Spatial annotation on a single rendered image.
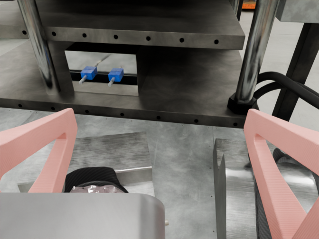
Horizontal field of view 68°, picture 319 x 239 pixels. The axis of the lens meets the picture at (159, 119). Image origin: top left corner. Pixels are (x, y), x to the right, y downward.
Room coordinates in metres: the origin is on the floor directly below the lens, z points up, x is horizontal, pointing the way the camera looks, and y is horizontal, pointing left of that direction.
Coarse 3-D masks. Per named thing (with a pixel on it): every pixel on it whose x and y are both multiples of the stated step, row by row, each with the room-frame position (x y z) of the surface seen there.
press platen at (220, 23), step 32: (64, 0) 1.34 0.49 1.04; (96, 0) 1.34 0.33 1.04; (128, 0) 1.34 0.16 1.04; (160, 0) 1.34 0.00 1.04; (192, 0) 1.35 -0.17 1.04; (224, 0) 1.35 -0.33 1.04; (0, 32) 0.89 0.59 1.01; (64, 32) 0.86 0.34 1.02; (96, 32) 0.84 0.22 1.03; (128, 32) 0.82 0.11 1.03; (160, 32) 0.81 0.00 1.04; (192, 32) 0.80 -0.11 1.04; (224, 32) 0.80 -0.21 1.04
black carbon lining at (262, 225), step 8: (280, 152) 0.33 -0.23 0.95; (280, 160) 0.32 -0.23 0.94; (288, 160) 0.32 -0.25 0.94; (296, 160) 0.31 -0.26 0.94; (256, 184) 0.29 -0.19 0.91; (256, 192) 0.26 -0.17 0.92; (256, 200) 0.25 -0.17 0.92; (256, 208) 0.23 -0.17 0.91; (256, 216) 0.22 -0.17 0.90; (264, 216) 0.22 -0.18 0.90; (256, 224) 0.21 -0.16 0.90; (264, 224) 0.21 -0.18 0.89; (256, 232) 0.20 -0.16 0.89; (264, 232) 0.20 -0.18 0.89
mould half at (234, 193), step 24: (216, 144) 0.45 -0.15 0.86; (240, 144) 0.45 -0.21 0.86; (216, 168) 0.38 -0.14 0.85; (240, 168) 0.30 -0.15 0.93; (288, 168) 0.30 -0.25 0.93; (216, 192) 0.33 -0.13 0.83; (240, 192) 0.26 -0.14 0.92; (312, 192) 0.26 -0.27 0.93; (216, 216) 0.28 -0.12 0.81; (240, 216) 0.22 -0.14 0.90
